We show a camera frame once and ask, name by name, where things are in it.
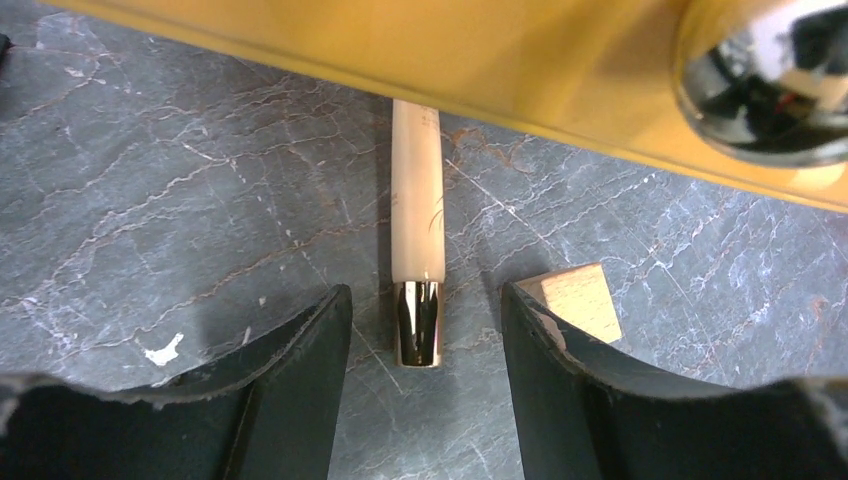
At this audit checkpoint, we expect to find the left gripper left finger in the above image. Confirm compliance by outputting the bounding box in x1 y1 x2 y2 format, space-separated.
1 285 352 479

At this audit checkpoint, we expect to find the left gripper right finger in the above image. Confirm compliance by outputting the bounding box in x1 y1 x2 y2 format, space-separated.
501 284 847 479

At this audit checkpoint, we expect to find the wooden handled makeup tool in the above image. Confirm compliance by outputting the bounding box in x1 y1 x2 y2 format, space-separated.
390 99 446 368

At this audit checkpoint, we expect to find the small wooden cube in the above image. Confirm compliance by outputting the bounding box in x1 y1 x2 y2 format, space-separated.
517 263 622 344

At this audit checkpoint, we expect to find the yellow drawer metal knob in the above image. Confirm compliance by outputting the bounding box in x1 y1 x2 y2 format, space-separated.
672 1 847 168

